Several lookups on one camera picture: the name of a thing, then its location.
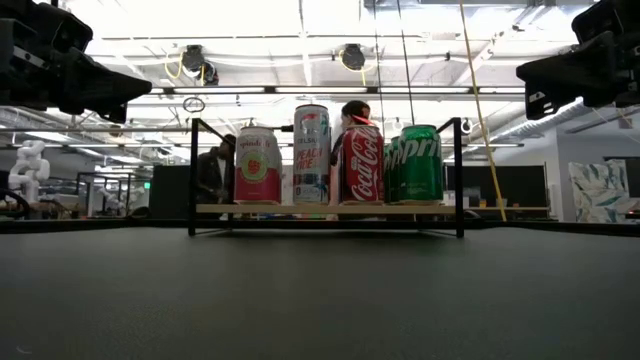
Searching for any black curved object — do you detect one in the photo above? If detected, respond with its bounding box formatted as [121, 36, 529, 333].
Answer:
[0, 187, 31, 220]

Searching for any black overhead camera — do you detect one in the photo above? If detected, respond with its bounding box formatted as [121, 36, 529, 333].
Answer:
[180, 43, 220, 86]

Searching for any wooden tray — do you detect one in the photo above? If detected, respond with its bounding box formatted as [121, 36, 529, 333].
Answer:
[187, 116, 466, 239]

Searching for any round hanging ring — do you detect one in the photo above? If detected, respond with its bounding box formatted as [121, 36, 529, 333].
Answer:
[182, 95, 207, 114]

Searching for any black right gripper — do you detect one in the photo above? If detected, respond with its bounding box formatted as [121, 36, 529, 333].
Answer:
[515, 0, 640, 122]

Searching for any pink and silver Spindrift can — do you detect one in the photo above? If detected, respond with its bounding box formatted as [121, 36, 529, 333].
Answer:
[233, 125, 283, 206]

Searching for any yellow extension cable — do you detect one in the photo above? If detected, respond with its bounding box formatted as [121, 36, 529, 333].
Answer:
[457, 0, 509, 223]

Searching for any leaf patterned curtain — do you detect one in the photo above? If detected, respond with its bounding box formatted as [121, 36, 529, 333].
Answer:
[568, 158, 632, 224]

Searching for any red Coca-Cola can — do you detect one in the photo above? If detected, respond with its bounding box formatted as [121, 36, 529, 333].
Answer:
[340, 124, 385, 206]

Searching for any black table mat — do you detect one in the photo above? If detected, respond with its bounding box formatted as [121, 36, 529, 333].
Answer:
[0, 222, 640, 360]

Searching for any black ceiling cable reel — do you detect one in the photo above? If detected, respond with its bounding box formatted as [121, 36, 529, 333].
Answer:
[341, 42, 367, 71]

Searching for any green Sprite can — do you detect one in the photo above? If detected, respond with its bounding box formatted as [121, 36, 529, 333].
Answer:
[383, 135, 401, 204]
[397, 124, 445, 205]

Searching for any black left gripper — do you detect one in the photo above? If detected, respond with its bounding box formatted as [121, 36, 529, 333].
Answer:
[0, 0, 153, 125]

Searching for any tall silver Celsius can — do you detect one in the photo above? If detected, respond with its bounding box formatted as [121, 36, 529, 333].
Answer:
[292, 103, 333, 205]

